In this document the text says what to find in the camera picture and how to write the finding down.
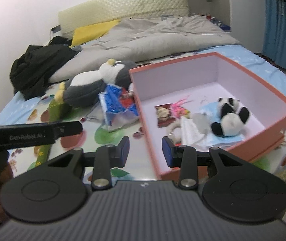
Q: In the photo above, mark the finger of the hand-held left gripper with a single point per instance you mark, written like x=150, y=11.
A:
x=69, y=128

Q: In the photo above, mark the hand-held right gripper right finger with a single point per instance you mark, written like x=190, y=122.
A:
x=166, y=150

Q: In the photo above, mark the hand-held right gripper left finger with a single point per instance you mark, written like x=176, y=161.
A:
x=125, y=149

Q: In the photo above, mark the black and white panda plush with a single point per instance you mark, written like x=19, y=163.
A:
x=230, y=120

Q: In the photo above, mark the pink cardboard box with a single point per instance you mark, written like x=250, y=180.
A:
x=233, y=80

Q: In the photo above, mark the printed light blue bedsheet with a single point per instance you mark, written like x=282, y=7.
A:
x=138, y=153

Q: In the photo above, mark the green plush toy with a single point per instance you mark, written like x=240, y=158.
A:
x=56, y=109

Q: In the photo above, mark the white waffle towel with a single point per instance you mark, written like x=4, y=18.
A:
x=190, y=130

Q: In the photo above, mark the red snack packet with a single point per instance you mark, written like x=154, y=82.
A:
x=163, y=114

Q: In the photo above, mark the blue tissue packet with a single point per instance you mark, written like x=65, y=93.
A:
x=115, y=105

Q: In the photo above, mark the pink feather toy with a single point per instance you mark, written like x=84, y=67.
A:
x=179, y=106

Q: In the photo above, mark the grey and white penguin plush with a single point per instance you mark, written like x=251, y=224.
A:
x=87, y=85

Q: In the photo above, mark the light blue cloth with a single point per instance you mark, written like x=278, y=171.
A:
x=209, y=109

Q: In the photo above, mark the black clothing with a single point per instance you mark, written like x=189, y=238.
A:
x=37, y=65

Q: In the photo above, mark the yellow pillow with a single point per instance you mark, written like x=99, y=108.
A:
x=90, y=31

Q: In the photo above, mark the grey quilt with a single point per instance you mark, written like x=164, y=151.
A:
x=158, y=37

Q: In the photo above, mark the cream padded headboard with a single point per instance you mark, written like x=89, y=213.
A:
x=122, y=3

